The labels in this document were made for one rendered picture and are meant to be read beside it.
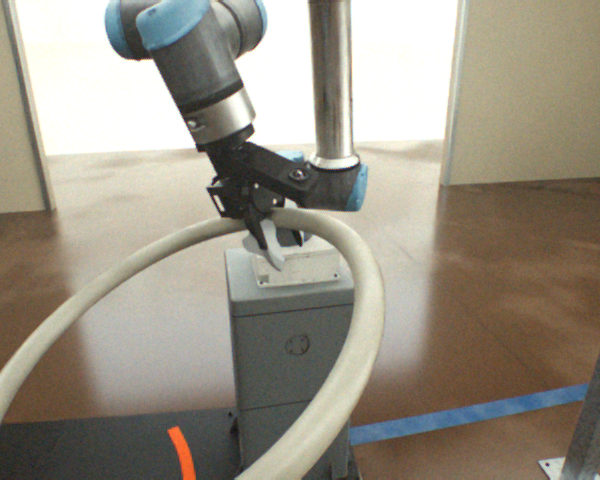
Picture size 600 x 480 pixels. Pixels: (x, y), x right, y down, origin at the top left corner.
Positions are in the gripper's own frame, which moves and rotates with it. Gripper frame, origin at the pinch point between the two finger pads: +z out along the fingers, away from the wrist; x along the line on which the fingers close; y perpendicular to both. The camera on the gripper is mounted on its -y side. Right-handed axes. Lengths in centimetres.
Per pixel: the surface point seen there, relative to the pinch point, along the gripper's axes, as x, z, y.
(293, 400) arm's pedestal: -19, 83, 49
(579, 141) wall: -616, 290, 17
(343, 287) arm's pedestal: -44, 51, 31
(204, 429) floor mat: -8, 113, 105
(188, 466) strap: 9, 109, 96
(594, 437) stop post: -65, 135, -36
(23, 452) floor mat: 40, 86, 156
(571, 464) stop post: -62, 151, -28
